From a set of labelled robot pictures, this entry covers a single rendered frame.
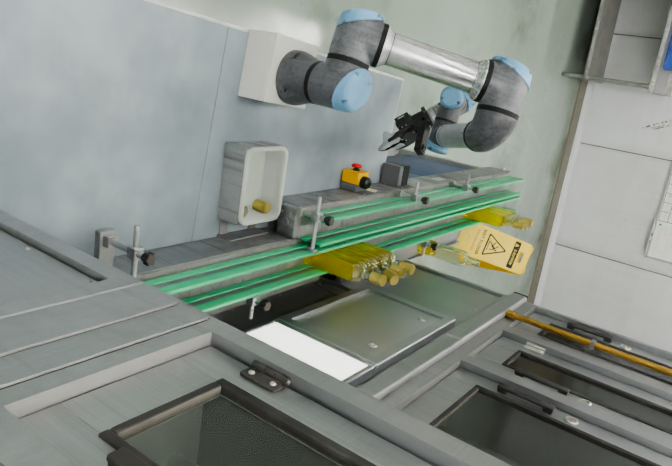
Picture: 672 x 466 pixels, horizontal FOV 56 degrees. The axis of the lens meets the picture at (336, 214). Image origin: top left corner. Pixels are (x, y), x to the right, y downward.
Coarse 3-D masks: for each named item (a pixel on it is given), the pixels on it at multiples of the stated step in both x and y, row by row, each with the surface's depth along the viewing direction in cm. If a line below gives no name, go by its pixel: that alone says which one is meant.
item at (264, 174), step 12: (252, 156) 184; (264, 156) 189; (276, 156) 187; (252, 168) 186; (264, 168) 190; (276, 168) 188; (252, 180) 187; (264, 180) 190; (276, 180) 188; (252, 192) 188; (264, 192) 191; (276, 192) 189; (240, 204) 176; (252, 204) 190; (276, 204) 189; (240, 216) 176; (252, 216) 184; (264, 216) 187; (276, 216) 189
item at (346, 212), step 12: (492, 180) 309; (504, 180) 317; (516, 180) 321; (420, 192) 253; (432, 192) 257; (444, 192) 262; (456, 192) 264; (468, 192) 273; (360, 204) 216; (372, 204) 220; (384, 204) 223; (396, 204) 225; (408, 204) 230; (336, 216) 195; (348, 216) 198
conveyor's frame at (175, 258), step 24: (480, 168) 330; (504, 168) 337; (312, 192) 214; (336, 192) 220; (384, 192) 233; (408, 192) 246; (216, 240) 180; (240, 240) 183; (264, 240) 186; (288, 240) 192; (120, 264) 151; (168, 264) 156; (192, 264) 160
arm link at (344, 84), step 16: (320, 64) 168; (336, 64) 163; (352, 64) 163; (320, 80) 165; (336, 80) 162; (352, 80) 161; (368, 80) 166; (320, 96) 166; (336, 96) 163; (352, 96) 163; (368, 96) 169
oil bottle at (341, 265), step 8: (312, 256) 197; (320, 256) 195; (328, 256) 194; (336, 256) 193; (344, 256) 194; (312, 264) 198; (320, 264) 196; (328, 264) 194; (336, 264) 192; (344, 264) 190; (352, 264) 189; (360, 264) 190; (328, 272) 195; (336, 272) 193; (344, 272) 191; (352, 272) 189; (360, 272) 188; (352, 280) 190; (360, 280) 190
